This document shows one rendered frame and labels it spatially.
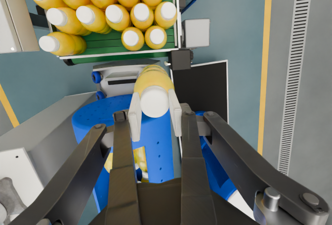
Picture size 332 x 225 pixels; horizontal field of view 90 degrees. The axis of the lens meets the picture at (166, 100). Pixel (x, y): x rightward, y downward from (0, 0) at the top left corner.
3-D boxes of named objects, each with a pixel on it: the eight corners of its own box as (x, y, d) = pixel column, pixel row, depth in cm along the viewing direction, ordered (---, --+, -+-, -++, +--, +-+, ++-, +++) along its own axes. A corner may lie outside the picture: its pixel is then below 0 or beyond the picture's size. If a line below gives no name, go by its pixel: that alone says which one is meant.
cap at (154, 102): (170, 111, 24) (171, 116, 22) (143, 115, 24) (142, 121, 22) (166, 85, 23) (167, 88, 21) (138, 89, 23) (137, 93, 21)
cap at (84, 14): (89, 26, 44) (87, 25, 42) (75, 17, 43) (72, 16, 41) (96, 13, 43) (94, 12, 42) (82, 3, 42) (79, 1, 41)
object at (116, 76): (113, 78, 64) (105, 86, 52) (112, 72, 63) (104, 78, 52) (139, 76, 65) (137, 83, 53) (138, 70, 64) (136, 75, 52)
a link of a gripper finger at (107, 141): (129, 146, 14) (94, 151, 14) (134, 120, 19) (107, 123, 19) (127, 131, 14) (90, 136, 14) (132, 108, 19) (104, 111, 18)
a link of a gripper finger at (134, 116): (140, 141, 16) (132, 142, 16) (142, 112, 23) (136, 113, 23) (135, 114, 15) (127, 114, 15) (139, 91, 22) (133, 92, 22)
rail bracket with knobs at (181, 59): (163, 67, 68) (166, 71, 58) (162, 49, 65) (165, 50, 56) (187, 65, 69) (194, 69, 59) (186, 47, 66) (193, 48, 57)
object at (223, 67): (184, 187, 206) (186, 198, 192) (167, 66, 157) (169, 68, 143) (224, 179, 209) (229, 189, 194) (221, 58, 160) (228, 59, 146)
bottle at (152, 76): (169, 90, 42) (182, 120, 24) (142, 94, 42) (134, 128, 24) (165, 61, 40) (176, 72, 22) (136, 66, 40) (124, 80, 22)
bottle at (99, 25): (107, 38, 62) (92, 35, 45) (90, 26, 60) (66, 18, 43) (117, 21, 61) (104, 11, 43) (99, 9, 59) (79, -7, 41)
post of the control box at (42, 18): (99, 38, 143) (7, 24, 49) (98, 33, 142) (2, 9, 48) (104, 38, 144) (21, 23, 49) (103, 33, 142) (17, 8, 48)
